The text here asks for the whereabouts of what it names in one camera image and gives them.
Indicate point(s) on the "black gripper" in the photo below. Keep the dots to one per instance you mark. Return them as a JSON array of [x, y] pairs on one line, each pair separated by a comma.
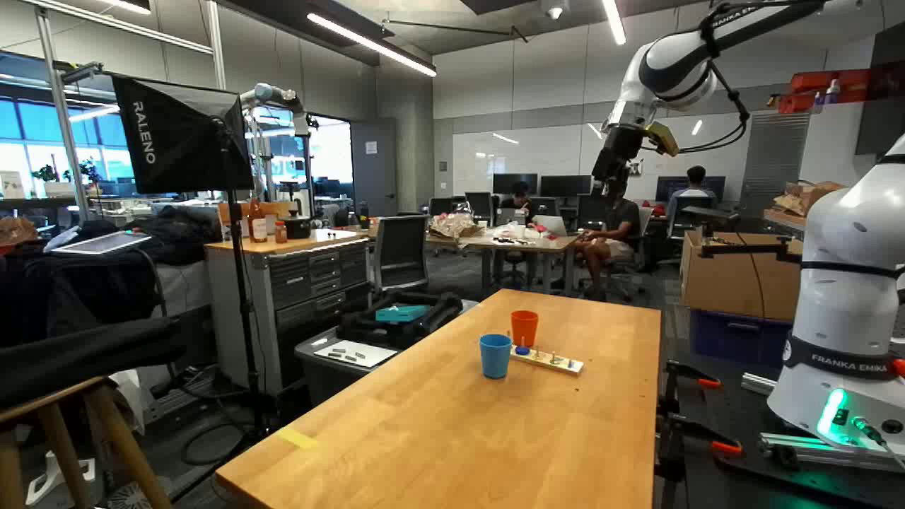
[[618, 151]]

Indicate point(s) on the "light blue cup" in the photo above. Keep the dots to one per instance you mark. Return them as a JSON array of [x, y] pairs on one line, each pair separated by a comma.
[[495, 355]]

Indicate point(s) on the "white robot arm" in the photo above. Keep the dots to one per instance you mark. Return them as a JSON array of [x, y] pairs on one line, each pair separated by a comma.
[[840, 379]]

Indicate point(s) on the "orange cup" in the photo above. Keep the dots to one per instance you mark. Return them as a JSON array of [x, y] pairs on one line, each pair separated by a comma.
[[524, 328]]

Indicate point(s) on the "black softbox light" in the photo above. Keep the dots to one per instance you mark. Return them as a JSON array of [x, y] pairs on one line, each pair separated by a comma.
[[181, 135]]

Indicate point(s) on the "seated person white shirt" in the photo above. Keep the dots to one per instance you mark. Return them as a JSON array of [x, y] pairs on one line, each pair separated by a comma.
[[692, 195]]

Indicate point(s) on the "seated person dark shirt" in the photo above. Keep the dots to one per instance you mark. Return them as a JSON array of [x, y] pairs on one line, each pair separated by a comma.
[[616, 239]]

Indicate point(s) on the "cardboard box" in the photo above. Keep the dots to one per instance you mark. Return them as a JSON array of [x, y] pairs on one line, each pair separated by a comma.
[[739, 273]]

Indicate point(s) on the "blue storage bin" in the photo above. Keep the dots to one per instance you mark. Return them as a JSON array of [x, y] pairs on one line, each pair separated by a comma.
[[739, 338]]

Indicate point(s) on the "black bag teal item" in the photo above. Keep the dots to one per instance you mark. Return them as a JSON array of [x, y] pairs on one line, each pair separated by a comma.
[[399, 318]]

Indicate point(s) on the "black orange clamp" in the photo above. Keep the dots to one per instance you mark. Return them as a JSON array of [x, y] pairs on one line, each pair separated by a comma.
[[675, 427]]

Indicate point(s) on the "grey tool cabinet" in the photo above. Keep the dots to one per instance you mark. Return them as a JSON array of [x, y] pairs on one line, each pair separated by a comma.
[[283, 295]]

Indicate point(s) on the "grey plastic case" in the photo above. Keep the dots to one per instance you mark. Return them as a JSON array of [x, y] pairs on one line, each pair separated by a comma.
[[334, 362]]

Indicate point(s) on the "wooden stool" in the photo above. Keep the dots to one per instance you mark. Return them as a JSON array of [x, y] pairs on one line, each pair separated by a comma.
[[107, 420]]

